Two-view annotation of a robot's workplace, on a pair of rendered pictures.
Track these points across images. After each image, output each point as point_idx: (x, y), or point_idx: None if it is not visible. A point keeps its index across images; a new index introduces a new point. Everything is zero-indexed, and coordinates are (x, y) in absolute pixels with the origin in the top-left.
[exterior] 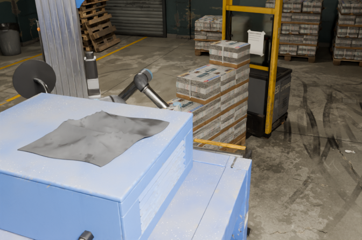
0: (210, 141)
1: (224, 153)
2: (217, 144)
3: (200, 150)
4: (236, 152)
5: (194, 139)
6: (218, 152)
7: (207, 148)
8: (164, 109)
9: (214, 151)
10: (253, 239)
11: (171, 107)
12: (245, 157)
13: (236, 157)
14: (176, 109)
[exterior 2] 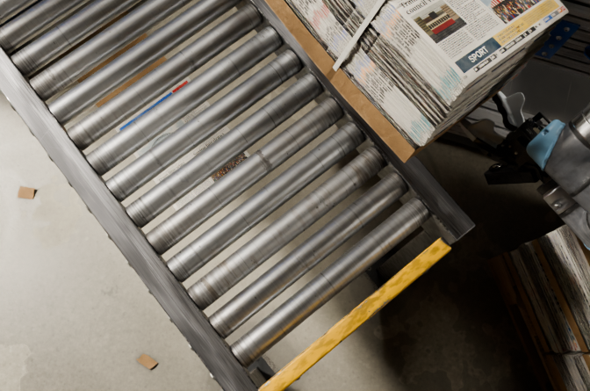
0: (393, 293)
1: (291, 297)
2: (356, 307)
3: (373, 231)
4: (264, 340)
5: (439, 238)
6: (312, 283)
7: (359, 255)
8: (499, 34)
9: (327, 270)
10: (212, 383)
11: (478, 56)
12: (211, 347)
13: (250, 329)
14: (431, 54)
